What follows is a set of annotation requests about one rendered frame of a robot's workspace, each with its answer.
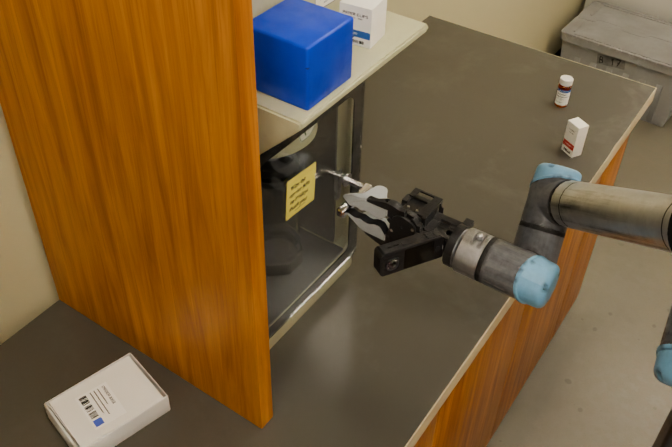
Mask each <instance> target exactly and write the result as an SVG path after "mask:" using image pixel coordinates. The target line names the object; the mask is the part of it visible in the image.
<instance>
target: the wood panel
mask: <svg viewBox="0 0 672 447"><path fill-rule="evenodd" d="M0 104H1V107H2V110H3V114H4V117H5V120H6V124H7V127H8V130H9V134H10V137H11V140H12V144H13V147H14V150H15V154H16V157H17V160H18V164H19V167H20V170H21V174H22V177H23V180H24V184H25V187H26V190H27V194H28V197H29V200H30V203H31V207H32V210H33V213H34V217H35V220H36V223H37V227H38V230H39V233H40V237H41V240H42V243H43V247H44V250H45V253H46V257H47V260H48V263H49V267H50V270H51V273H52V277H53V280H54V283H55V287H56V290H57V293H58V297H59V300H61V301H62V302H64V303H66V304H67V305H69V306H70V307H72V308H73V309H75V310H77V311H78V312H80V313H81V314H83V315H84V316H86V317H87V318H89V319H91V320H92V321H94V322H95V323H97V324H98V325H100V326H102V327H103V328H105V329H106V330H108V331H109V332H111V333H112V334H114V335H116V336H117V337H119V338H120V339H122V340H123V341H125V342H127V343H128V344H130V345H131V346H133V347H134V348H136V349H138V350H139V351H141V352H142V353H144V354H145V355H147V356H148V357H150V358H152V359H153V360H155V361H156V362H158V363H159V364H161V365H163V366H164V367H166V368H167V369H169V370H170V371H172V372H173V373H175V374H177V375H178V376H180V377H181V378H183V379H184V380H186V381H188V382H189V383H191V384H192V385H194V386H195V387H197V388H198V389H200V390H202V391H203V392H205V393H206V394H208V395H209V396H211V397H213V398H214V399H216V400H217V401H219V402H220V403H222V404H223V405H225V406H227V407H228V408H230V409H231V410H233V411H234V412H236V413H238V414H239V415H241V416H242V417H244V418H245V419H247V420H248V421H250V422H252V423H253V424H255V425H256V426H258V427H259V428H261V429H262V428H263V427H264V426H265V425H266V424H267V423H268V422H269V420H270V419H271V418H272V417H273V407H272V387H271V368H270V348H269V328H268V309H267V289H266V269H265V249H264V230H263V210H262V190H261V171H260V151H259V131H258V112H257V92H256V72H255V53H254V33H253V13H252V0H0Z"/></svg>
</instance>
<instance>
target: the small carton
mask: <svg viewBox="0 0 672 447"><path fill-rule="evenodd" d="M386 10H387V0H341V1H340V5H339V12H340V13H343V14H346V15H349V16H352V17H353V36H354V37H353V45H357V46H360V47H364V48H368V49H371V48H372V47H373V46H374V45H375V44H376V43H377V42H378V41H379V40H380V39H381V38H382V37H383V36H384V35H385V24H386Z"/></svg>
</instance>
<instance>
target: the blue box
mask: <svg viewBox="0 0 672 447"><path fill-rule="evenodd" d="M253 33H254V53H255V72H256V90H257V91H260V92H262V93H265V94H267V95H270V96H272V97H274V98H277V99H279V100H282V101H284V102H287V103H289V104H291V105H294V106H296V107H299V108H301V109H304V110H306V111H308V110H310V109H311V108H312V107H314V106H315V105H316V104H317V103H319V102H320V101H321V100H323V99H324V98H325V97H327V96H328V95H329V94H330V93H332V92H333V91H334V90H336V89H337V88H338V87H340V86H341V85H342V84H343V83H345V82H346V81H347V80H349V79H350V78H351V69H352V44H353V37H354V36H353V17H352V16H349V15H346V14H343V13H340V12H337V11H334V10H331V9H328V8H325V7H322V6H319V5H316V4H313V3H310V2H307V1H304V0H283V1H282V2H280V3H278V4H277V5H275V6H273V7H272V8H270V9H268V10H267V11H265V12H263V13H262V14H260V15H258V16H257V17H255V18H253Z"/></svg>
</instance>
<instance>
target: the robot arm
mask: <svg viewBox="0 0 672 447"><path fill-rule="evenodd" d="M581 178H582V175H581V173H580V172H578V171H576V170H574V169H571V168H568V167H564V166H560V165H555V164H551V163H541V164H539V165H538V166H537V168H536V171H535V174H534V177H533V180H532V181H531V183H530V190H529V193H528V197H527V200H526V204H525V207H524V210H523V214H522V217H521V220H520V224H519V227H518V230H517V234H516V237H515V240H514V244H511V243H508V242H506V241H504V240H502V239H499V238H497V237H494V236H492V235H489V234H487V233H485V232H483V231H480V230H478V229H476V228H473V225H474V221H473V220H471V219H469V218H466V219H465V220H464V222H460V221H458V220H456V219H454V218H451V217H449V216H447V215H444V214H443V212H444V208H443V207H442V204H443V199H442V198H440V197H437V196H435V195H433V194H430V193H428V192H425V191H423V190H421V189H418V188H415V189H414V190H413V191H412V192H411V193H410V194H409V193H408V194H407V195H406V196H405V197H404V198H403V199H402V204H400V203H399V202H397V201H395V200H393V199H388V198H387V192H388V190H387V188H386V187H384V186H375V187H374V188H372V189H370V190H368V191H366V192H364V193H348V194H345V195H344V196H343V198H344V199H345V201H346V202H347V203H348V205H350V206H355V207H357V208H358V209H360V210H362V211H366V212H364V213H360V212H358V211H357V210H356V209H355V208H354V209H353V210H352V211H351V212H350V213H348V215H349V217H350V218H351V219H352V220H353V221H354V222H355V223H356V225H357V226H358V227H359V228H361V229H362V230H363V231H364V232H365V234H366V235H368V236H369V237H370V238H371V239H373V240H374V241H375V242H377V243H378V244H379V245H380V246H377V247H375V250H374V267H375V269H376V270H377V271H378V273H379V274H380V275H381V276H382V277H383V276H386V275H389V274H392V273H395V272H398V271H401V270H404V269H407V268H410V267H413V266H416V265H419V264H422V263H425V262H428V261H431V260H434V259H437V258H440V257H442V255H443V258H442V262H443V264H444V265H446V266H448V267H450V268H453V270H454V271H456V272H458V273H460V274H462V275H464V276H467V277H469V278H471V279H473V280H475V281H478V282H480V283H482V284H484V285H486V286H488V287H490V288H493V289H495V290H497V291H499V292H501V293H503V294H505V295H508V296H510V297H512V298H514V299H516V300H517V301H518V302H520V303H522V304H527V305H530V306H532V307H535V308H542V307H544V306H545V305H546V303H547V302H548V301H549V299H550V297H551V295H552V293H553V291H554V289H555V287H556V285H557V282H558V279H559V275H560V268H559V266H558V265H557V261H558V258H559V254H560V251H561V247H562V244H563V241H564V238H565V234H566V231H567V228H571V229H575V230H579V231H583V232H588V233H592V234H596V235H600V236H604V237H608V238H612V239H616V240H621V241H625V242H629V243H633V244H637V245H641V246H645V247H649V248H654V249H658V250H662V251H666V252H670V253H671V254H672V195H670V194H663V193H656V192H650V191H643V190H636V189H629V188H622V187H615V186H608V185H602V184H595V183H588V182H581ZM420 192H421V193H423V194H425V195H428V196H430V197H432V198H433V199H432V200H430V199H428V198H425V197H423V196H421V195H418V194H419V193H420ZM438 206H439V211H438ZM386 216H388V217H389V218H388V219H386V218H385V217H386ZM654 375H655V377H656V379H657V380H658V381H659V382H661V383H663V384H666V385H668V386H671V387H672V305H671V309H670V312H669V315H668V319H667V322H666V326H665V329H664V332H663V336H662V339H661V342H660V345H659V346H658V347H657V350H656V361H655V365H654Z"/></svg>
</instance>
